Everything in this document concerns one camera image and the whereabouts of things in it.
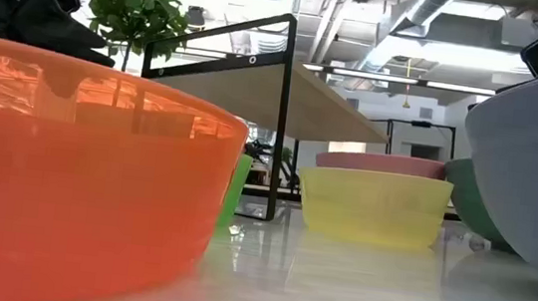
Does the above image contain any blue grey plastic bowl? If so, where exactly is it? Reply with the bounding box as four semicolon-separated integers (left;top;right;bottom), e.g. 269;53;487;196
448;50;538;281

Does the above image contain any dark green plastic bowl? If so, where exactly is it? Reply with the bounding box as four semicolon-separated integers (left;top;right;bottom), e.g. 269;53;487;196
435;155;525;253

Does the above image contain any pink plastic bowl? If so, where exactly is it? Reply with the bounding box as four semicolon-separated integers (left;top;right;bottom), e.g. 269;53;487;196
314;147;448;182

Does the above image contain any red translucent plastic bowl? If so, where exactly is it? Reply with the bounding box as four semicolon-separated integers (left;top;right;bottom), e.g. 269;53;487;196
0;33;258;301

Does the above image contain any yellow translucent plastic bowl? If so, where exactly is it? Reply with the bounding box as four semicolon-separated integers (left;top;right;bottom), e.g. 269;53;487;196
292;161;455;253

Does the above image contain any light green translucent bowl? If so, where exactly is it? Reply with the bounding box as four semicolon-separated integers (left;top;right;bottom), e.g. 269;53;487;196
215;150;254;232

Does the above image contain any long ceiling light strip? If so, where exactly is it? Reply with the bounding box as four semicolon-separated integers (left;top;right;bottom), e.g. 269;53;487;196
424;80;497;97
331;66;419;87

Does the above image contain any green potted plant white pot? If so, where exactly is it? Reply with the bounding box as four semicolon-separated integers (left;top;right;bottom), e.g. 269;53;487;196
65;0;193;81

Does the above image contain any yellow hanging pendant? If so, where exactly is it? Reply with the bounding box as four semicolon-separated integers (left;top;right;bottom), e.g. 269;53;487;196
401;57;415;110

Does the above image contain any silver ceiling air duct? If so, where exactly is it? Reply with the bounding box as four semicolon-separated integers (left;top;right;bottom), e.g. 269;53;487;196
357;0;466;82

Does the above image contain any black background station frame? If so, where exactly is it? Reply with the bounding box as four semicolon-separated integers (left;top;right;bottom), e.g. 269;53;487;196
368;115;458;163

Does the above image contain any wooden shelf black metal frame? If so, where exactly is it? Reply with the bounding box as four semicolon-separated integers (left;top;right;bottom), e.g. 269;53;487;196
126;0;404;233

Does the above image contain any black table frame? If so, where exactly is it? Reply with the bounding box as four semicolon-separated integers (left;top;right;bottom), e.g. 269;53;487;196
238;180;462;222

